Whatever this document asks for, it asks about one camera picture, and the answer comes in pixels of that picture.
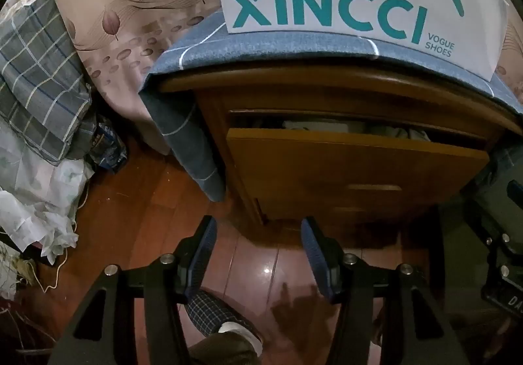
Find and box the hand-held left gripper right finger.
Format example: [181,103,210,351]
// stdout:
[300,217,466,365]

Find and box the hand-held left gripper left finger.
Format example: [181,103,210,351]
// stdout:
[49,216,217,365]

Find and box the wooden drawer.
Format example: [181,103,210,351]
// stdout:
[226,109,491,206]
[255,197,440,243]

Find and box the plaid slipper foot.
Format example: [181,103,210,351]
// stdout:
[186,290,262,339]

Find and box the brown slipper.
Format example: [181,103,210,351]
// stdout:
[188,330,264,365]

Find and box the blue packet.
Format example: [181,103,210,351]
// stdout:
[88,120,127,173]

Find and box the white crumpled fabric pile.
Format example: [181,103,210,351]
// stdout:
[0,115,96,265]

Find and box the wooden nightstand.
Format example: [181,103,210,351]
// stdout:
[157,58,515,247]

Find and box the blue cloth with white lines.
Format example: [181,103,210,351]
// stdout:
[139,11,523,202]

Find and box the grey plaid bedding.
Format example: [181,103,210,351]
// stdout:
[0,0,99,163]

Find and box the leaf print curtain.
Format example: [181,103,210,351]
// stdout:
[41,0,523,157]

